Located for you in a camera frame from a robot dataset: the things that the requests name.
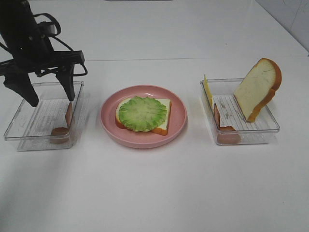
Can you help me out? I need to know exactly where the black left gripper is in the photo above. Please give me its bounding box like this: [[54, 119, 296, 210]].
[[0, 0, 84, 107]]

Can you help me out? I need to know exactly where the bacon strip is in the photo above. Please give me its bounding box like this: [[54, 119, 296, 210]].
[[214, 104, 241, 145], [50, 102, 73, 144]]

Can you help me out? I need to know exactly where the green lettuce leaf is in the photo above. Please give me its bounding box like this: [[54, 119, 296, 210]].
[[118, 96, 168, 133]]

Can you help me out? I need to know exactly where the white bread slice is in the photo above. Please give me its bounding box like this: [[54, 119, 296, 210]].
[[115, 97, 173, 136], [234, 58, 282, 122]]

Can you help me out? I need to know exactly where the clear left plastic tray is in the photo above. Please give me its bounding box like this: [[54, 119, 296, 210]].
[[4, 81, 84, 151]]

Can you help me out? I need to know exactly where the clear plastic tray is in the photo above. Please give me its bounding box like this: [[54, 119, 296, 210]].
[[4, 81, 84, 151], [200, 78, 280, 145]]

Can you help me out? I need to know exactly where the pink round plate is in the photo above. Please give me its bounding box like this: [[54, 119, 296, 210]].
[[100, 85, 187, 149]]

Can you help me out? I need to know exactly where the yellow cheese slice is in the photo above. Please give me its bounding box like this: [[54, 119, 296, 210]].
[[203, 75, 214, 111]]

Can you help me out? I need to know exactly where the clear right plastic tray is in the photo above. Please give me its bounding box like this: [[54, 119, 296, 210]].
[[200, 78, 280, 145]]

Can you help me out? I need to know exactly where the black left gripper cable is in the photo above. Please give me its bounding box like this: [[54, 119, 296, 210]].
[[0, 13, 88, 77]]

